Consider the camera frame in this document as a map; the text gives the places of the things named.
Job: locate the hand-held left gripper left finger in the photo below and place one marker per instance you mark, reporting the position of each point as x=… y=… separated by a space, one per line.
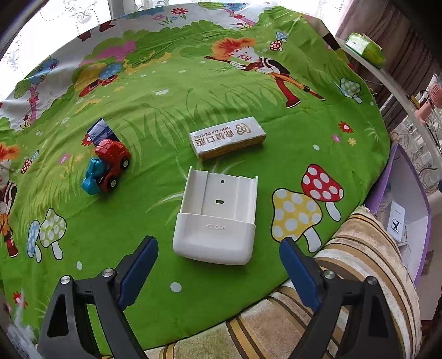
x=138 y=269

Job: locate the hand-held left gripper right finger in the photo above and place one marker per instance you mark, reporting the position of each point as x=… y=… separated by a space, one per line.
x=300 y=272

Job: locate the white plastic holder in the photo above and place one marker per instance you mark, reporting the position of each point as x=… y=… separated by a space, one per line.
x=214 y=238

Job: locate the purple storage box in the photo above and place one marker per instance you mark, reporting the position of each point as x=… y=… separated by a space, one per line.
x=414 y=186

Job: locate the gold and white dental box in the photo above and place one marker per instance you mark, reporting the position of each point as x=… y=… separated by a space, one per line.
x=228 y=138

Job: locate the blue toy vehicle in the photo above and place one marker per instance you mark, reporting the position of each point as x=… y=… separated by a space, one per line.
x=90 y=179

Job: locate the white box with black logo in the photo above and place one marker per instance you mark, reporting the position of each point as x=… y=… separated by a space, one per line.
x=397 y=224

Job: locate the red toy car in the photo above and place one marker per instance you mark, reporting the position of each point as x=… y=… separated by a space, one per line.
x=110 y=152

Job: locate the dark blue toy box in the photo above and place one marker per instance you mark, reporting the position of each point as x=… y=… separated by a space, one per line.
x=100 y=131

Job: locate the green cartoon printed cloth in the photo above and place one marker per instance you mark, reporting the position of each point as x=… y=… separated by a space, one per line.
x=172 y=86

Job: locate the pink handheld fan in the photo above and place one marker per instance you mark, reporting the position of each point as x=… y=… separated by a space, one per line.
x=426 y=108

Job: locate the white shelf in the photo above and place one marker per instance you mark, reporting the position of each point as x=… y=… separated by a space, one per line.
x=386 y=76

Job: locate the green tissue pack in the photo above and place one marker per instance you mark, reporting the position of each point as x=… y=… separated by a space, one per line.
x=366 y=50

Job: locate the brown drape curtain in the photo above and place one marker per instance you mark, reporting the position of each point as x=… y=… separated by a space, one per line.
x=404 y=38

